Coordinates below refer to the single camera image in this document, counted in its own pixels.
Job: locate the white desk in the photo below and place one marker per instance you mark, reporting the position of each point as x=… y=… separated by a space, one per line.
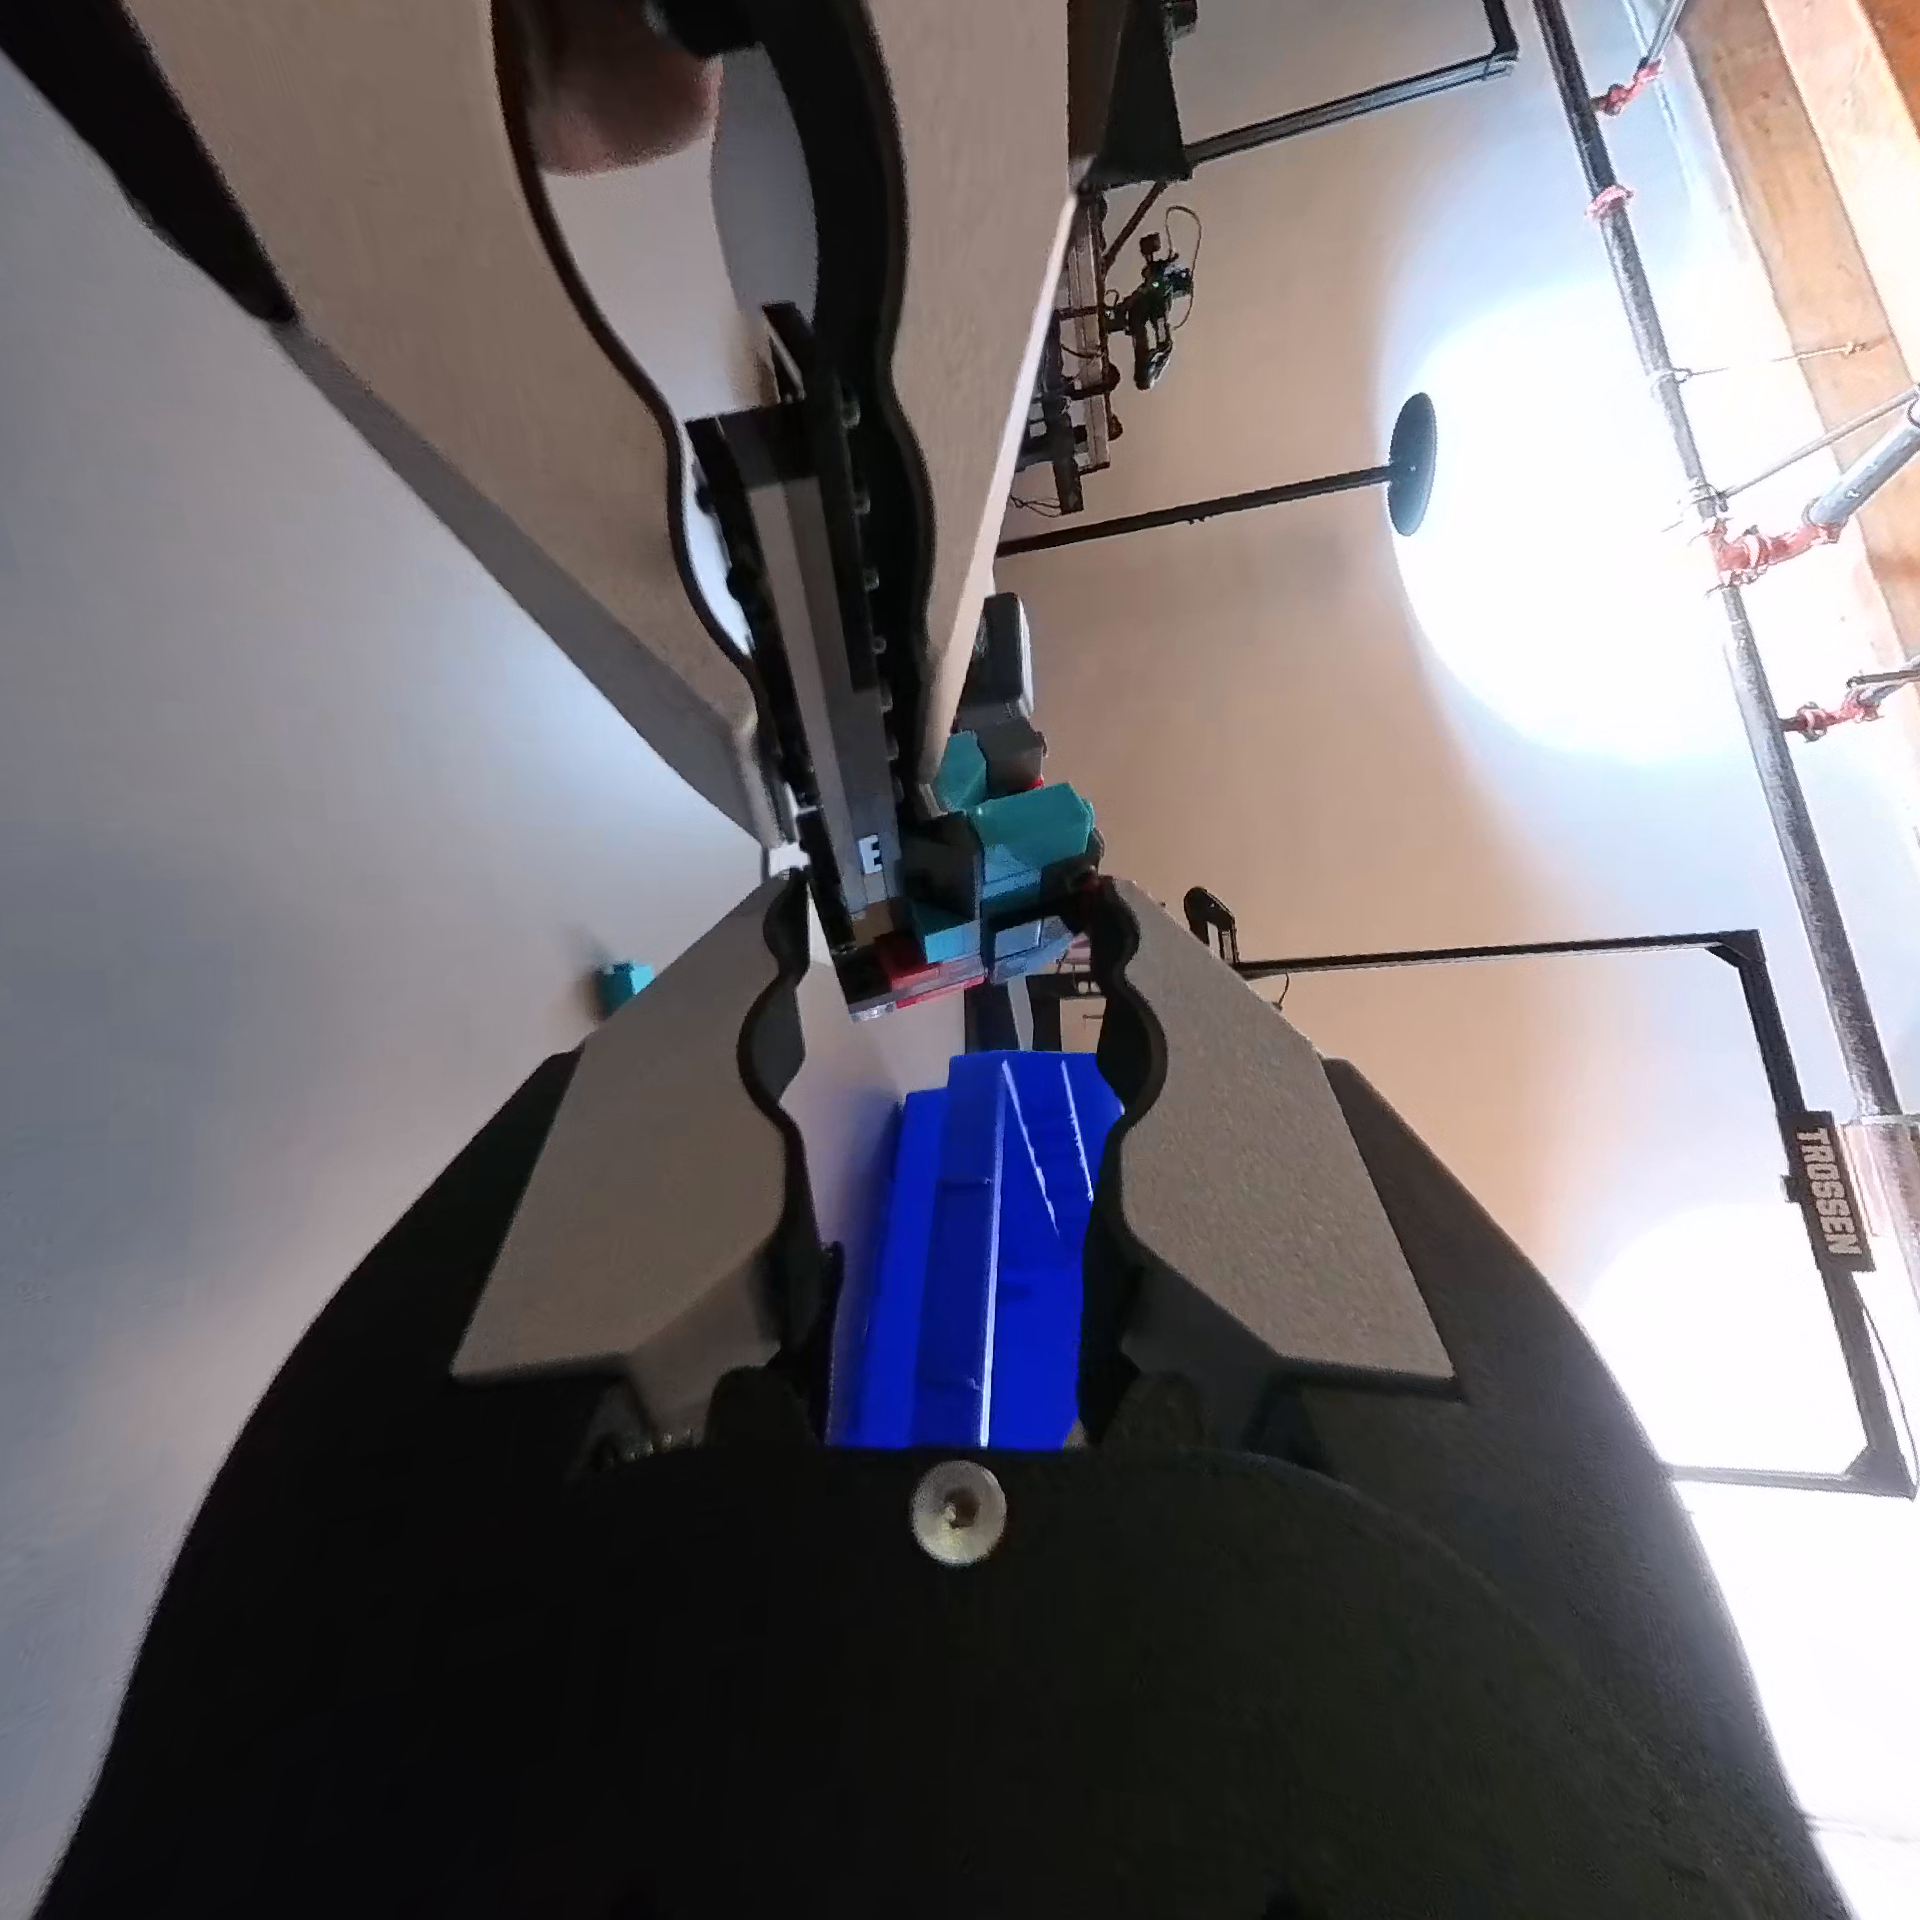
x=301 y=750

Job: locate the black metal frame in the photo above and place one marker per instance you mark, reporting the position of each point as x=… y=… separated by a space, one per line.
x=1501 y=952
x=1349 y=106

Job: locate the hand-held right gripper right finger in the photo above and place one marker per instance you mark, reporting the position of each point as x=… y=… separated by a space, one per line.
x=1259 y=1200

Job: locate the person's left hand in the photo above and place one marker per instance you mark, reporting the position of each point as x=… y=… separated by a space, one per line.
x=600 y=90

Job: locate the toy brick vehicle model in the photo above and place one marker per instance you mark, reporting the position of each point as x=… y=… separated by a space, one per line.
x=833 y=674

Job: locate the red pipe fitting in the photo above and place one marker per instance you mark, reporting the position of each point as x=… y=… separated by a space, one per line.
x=1746 y=552
x=1610 y=199
x=1809 y=721
x=1629 y=91

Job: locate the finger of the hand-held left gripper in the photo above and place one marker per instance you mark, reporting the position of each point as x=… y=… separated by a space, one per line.
x=974 y=300
x=421 y=300

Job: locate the grey metal pipe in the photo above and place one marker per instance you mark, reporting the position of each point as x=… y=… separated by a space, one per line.
x=1869 y=474

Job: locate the black ceiling pipe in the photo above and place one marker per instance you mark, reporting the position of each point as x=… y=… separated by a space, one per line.
x=1752 y=674

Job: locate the black stand with round base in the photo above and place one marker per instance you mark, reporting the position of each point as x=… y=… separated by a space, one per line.
x=1411 y=464

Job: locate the small teal toy brick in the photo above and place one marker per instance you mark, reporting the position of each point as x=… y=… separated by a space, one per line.
x=627 y=983

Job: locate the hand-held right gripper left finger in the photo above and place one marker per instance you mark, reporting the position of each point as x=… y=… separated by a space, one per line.
x=646 y=1200

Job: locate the blue plastic bin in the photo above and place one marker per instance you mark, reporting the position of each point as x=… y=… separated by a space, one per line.
x=961 y=1260

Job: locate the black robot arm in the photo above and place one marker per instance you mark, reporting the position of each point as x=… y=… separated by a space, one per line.
x=1155 y=284

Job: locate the metal equipment rack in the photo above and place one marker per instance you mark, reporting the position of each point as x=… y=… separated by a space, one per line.
x=1072 y=434

